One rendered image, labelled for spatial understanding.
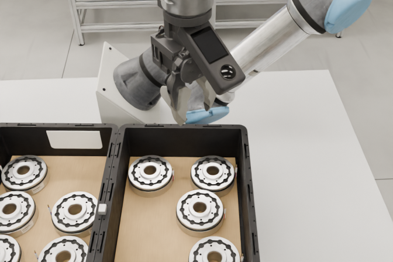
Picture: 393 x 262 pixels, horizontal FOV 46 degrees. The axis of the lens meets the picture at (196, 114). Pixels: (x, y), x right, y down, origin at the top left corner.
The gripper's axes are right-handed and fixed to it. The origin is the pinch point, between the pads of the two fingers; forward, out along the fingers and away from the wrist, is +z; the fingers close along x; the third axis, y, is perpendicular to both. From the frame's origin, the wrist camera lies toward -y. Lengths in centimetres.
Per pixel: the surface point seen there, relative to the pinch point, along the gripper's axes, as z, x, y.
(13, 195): 29, 29, 29
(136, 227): 31.9, 11.4, 6.6
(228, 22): 102, -132, 137
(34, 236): 31.9, 29.6, 18.0
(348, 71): 116, -168, 69
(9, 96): 45, 14, 82
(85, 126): 22.0, 8.9, 31.0
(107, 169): 21.9, 11.4, 16.4
